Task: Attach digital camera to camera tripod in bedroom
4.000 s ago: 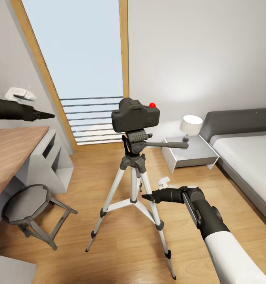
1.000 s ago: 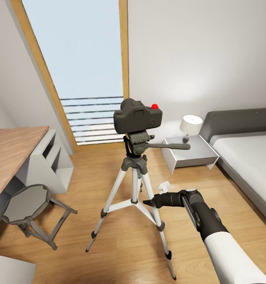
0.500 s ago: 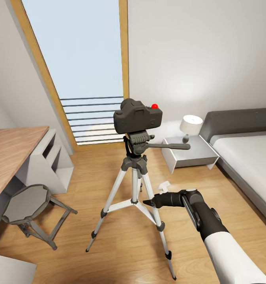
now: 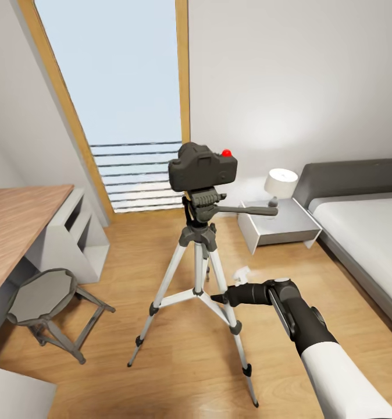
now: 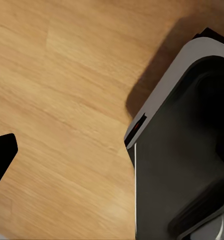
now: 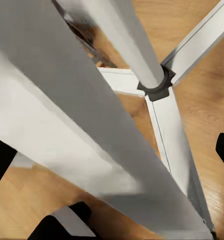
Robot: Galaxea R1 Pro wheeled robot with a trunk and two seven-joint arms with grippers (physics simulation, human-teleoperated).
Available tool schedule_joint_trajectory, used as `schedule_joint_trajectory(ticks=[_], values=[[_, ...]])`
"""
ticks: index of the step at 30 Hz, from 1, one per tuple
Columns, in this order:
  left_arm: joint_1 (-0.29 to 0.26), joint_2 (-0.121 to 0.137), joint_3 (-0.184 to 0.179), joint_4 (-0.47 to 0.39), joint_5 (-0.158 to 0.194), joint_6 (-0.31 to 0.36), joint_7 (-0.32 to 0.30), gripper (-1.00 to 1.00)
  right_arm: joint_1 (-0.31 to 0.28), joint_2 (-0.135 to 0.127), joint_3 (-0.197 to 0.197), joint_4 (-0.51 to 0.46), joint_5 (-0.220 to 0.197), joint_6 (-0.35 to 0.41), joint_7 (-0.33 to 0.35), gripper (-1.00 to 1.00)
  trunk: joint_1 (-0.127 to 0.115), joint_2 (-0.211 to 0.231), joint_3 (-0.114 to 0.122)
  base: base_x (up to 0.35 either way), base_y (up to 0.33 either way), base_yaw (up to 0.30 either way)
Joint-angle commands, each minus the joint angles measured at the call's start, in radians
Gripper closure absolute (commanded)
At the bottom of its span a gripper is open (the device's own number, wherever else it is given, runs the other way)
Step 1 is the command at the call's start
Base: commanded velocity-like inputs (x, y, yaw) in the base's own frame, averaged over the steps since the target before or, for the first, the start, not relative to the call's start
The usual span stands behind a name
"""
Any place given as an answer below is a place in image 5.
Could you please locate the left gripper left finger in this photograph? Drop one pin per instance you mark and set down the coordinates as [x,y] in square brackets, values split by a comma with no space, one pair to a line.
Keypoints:
[8,150]

